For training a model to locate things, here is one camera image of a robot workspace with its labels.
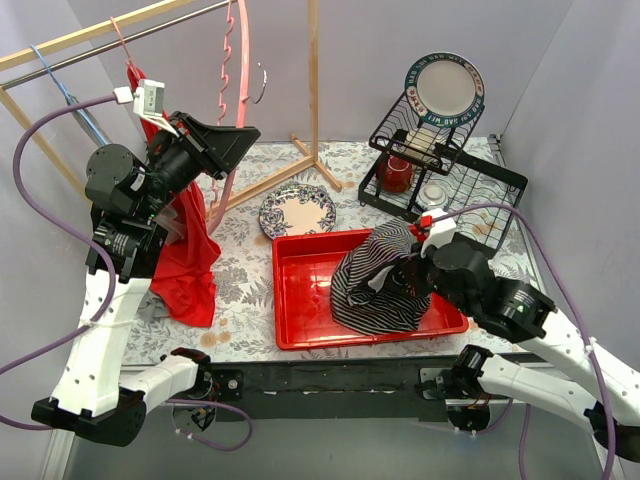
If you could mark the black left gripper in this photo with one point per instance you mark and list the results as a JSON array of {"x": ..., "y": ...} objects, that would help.
[{"x": 201, "y": 148}]

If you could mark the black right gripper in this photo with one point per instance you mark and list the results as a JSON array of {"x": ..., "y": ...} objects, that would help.
[{"x": 415, "y": 273}]

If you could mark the black white striped tank top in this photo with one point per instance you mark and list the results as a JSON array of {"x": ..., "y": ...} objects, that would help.
[{"x": 369, "y": 293}]

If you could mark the thin pink wire hanger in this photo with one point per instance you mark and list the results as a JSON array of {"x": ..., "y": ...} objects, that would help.
[{"x": 129, "y": 60}]

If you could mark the thick pink plastic hanger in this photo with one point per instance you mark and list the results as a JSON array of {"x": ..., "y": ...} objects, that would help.
[{"x": 236, "y": 45}]

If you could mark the red tank top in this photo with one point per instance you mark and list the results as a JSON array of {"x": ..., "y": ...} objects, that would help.
[{"x": 183, "y": 279}]

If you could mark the grey tank top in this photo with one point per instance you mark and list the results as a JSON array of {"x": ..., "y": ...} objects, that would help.
[{"x": 152, "y": 307}]

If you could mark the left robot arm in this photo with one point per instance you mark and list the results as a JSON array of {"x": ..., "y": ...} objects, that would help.
[{"x": 91, "y": 399}]

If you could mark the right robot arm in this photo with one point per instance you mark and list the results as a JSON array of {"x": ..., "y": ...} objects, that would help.
[{"x": 597, "y": 391}]

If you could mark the floral table mat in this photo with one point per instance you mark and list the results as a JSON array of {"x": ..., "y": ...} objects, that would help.
[{"x": 243, "y": 325}]

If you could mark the blue white small bowl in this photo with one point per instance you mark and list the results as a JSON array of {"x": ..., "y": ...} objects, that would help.
[{"x": 432, "y": 196}]

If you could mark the wooden clothes rack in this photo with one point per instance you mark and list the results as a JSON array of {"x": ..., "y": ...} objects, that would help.
[{"x": 186, "y": 57}]

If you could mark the red bowl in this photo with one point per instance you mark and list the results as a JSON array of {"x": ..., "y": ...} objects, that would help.
[{"x": 395, "y": 174}]

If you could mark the blue floral plate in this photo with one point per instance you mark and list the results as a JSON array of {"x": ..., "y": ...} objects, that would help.
[{"x": 297, "y": 209}]

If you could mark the red plastic tray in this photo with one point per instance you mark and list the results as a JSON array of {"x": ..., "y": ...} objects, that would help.
[{"x": 302, "y": 271}]

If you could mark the cream ceramic cup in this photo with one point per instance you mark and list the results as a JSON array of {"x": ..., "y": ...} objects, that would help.
[{"x": 422, "y": 142}]

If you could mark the green rimmed white plate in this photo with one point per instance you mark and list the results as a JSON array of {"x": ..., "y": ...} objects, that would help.
[{"x": 445, "y": 90}]

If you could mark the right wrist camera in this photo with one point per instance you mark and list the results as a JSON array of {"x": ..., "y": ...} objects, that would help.
[{"x": 437, "y": 228}]

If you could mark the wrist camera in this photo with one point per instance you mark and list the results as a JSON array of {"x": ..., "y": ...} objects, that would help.
[
  {"x": 148, "y": 103},
  {"x": 437, "y": 228}
]

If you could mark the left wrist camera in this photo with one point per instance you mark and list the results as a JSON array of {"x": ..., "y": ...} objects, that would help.
[{"x": 148, "y": 103}]

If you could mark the black wire dish rack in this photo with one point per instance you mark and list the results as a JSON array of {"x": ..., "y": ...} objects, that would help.
[{"x": 467, "y": 179}]

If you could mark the black base frame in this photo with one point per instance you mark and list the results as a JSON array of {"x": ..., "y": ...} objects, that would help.
[{"x": 341, "y": 389}]

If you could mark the blue wire hanger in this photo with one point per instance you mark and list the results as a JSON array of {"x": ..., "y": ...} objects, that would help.
[{"x": 87, "y": 122}]

